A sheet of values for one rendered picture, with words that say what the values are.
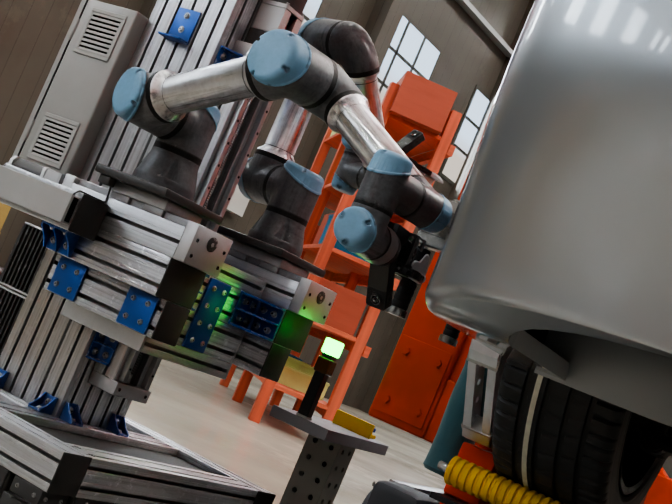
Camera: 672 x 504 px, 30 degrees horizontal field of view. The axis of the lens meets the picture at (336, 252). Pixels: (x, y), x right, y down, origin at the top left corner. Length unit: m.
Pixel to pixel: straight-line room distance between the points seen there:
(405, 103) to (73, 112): 5.20
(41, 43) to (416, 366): 8.44
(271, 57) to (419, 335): 0.95
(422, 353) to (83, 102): 1.06
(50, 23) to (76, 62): 7.95
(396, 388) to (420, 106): 5.29
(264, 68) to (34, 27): 8.73
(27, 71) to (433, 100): 4.20
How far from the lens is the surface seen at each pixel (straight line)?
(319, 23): 3.45
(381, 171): 2.24
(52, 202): 2.84
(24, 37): 11.12
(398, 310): 2.51
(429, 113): 8.31
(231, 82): 2.60
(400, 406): 3.13
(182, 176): 2.85
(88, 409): 3.18
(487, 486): 2.45
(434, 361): 3.11
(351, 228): 2.21
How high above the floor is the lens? 0.64
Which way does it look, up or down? 4 degrees up
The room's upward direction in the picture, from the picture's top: 23 degrees clockwise
